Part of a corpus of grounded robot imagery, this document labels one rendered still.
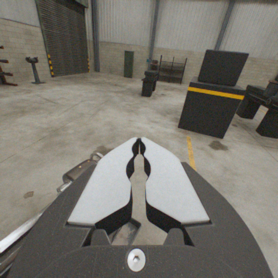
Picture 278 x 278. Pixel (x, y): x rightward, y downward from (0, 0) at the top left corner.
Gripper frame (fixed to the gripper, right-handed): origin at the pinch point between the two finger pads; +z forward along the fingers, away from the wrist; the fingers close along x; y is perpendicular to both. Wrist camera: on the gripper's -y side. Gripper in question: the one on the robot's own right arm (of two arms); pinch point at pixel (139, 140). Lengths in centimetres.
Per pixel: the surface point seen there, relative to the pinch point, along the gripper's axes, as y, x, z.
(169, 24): -202, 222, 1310
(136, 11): -299, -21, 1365
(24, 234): 65, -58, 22
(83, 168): 40, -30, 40
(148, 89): 129, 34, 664
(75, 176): 40, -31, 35
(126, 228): 103, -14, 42
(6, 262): 65, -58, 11
